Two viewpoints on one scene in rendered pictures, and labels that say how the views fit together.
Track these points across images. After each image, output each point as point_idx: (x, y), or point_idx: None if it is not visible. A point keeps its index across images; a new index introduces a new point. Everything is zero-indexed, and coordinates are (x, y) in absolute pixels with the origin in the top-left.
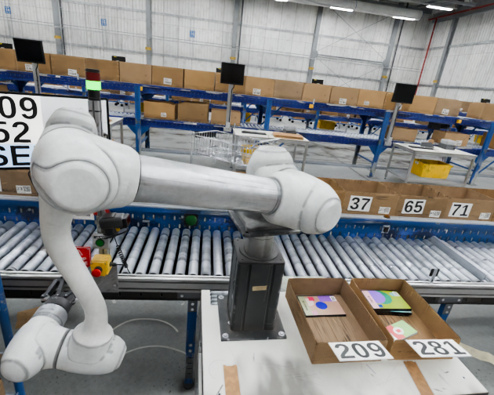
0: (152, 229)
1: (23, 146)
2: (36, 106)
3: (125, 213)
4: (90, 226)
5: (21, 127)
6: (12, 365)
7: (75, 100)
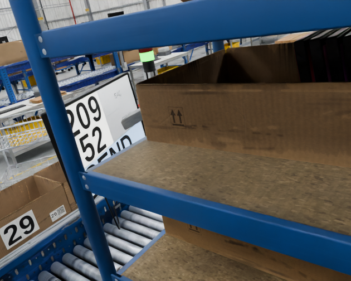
0: (131, 207)
1: (104, 154)
2: (98, 104)
3: (98, 211)
4: (79, 246)
5: (97, 133)
6: None
7: (114, 84)
